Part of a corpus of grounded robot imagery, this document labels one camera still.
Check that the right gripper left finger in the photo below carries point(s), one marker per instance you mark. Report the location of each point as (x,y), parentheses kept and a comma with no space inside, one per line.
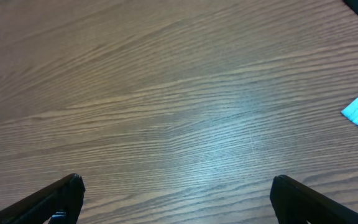
(59,202)

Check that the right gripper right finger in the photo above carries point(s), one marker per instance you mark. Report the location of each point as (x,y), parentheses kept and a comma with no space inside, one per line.
(295,203)

